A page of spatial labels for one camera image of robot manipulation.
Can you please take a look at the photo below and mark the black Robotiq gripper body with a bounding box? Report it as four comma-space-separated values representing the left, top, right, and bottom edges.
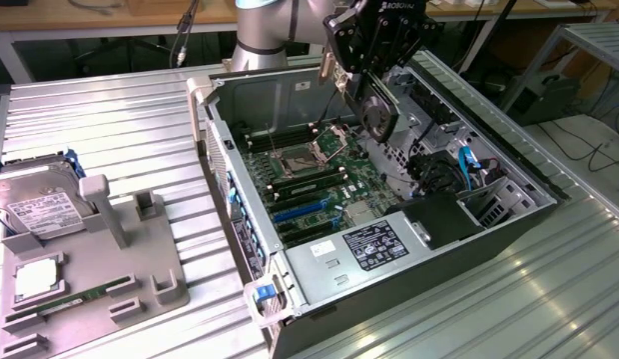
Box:
353, 0, 430, 42

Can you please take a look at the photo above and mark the black CPU cooler fan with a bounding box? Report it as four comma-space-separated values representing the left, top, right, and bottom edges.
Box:
316, 52, 402, 145

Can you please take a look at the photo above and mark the blue expansion slot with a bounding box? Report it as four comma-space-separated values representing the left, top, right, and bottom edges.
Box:
272, 199, 326, 224

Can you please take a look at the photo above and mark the black expansion slot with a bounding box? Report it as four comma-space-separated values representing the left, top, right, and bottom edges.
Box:
278, 220, 334, 244

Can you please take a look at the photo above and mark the metal socket cover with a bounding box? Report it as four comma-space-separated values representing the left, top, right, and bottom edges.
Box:
310, 125, 350, 165

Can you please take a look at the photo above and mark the metal drive cage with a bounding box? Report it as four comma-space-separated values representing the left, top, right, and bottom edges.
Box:
373, 65, 473, 188

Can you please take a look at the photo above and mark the black floor box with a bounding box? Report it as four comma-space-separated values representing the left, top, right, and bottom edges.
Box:
510, 73, 582, 126

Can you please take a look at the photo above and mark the CPU socket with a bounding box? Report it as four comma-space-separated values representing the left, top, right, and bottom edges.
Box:
270, 147, 316, 177

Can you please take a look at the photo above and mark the metal slat shelf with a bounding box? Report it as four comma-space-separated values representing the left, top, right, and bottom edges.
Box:
537, 21, 619, 113

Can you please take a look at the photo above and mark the green motherboard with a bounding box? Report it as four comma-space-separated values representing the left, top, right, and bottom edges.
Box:
238, 119, 405, 250

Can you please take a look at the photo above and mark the installed RAM stick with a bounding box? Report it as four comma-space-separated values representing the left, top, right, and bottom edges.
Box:
273, 175, 340, 199

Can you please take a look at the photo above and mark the wooden desk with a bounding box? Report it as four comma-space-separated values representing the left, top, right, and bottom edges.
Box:
0, 0, 617, 33

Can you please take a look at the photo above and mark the black chair base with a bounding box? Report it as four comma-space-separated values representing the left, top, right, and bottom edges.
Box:
72, 35, 185, 76

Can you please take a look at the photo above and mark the silver chipset heatsink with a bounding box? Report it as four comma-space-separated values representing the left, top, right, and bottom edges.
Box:
346, 203, 378, 222

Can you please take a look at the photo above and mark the black plastic air shroud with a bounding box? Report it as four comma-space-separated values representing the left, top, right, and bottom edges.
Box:
382, 194, 482, 251

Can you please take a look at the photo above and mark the grey power supply unit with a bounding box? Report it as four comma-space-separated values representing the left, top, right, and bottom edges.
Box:
282, 210, 434, 313

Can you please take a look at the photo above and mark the black open PC case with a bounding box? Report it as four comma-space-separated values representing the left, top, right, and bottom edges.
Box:
185, 50, 573, 359

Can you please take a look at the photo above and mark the hard disk with blue caddy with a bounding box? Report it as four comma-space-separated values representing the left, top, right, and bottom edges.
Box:
0, 149, 89, 240

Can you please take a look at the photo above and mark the grey plastic parts rack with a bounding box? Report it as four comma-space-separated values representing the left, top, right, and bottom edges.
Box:
0, 174, 190, 356

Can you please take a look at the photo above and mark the green RAM stick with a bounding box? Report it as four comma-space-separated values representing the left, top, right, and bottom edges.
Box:
37, 274, 130, 315

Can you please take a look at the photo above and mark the silver CPU chip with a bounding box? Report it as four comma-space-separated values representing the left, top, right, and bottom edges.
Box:
13, 260, 58, 299

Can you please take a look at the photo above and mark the hanging cable with connector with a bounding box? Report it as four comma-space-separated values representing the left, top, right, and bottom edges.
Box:
168, 0, 200, 69

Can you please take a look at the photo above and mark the blue disk wire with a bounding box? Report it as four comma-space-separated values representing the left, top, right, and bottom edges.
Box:
458, 145, 478, 192

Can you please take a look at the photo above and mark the black cable bundle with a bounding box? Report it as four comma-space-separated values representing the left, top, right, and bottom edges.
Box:
406, 151, 465, 195

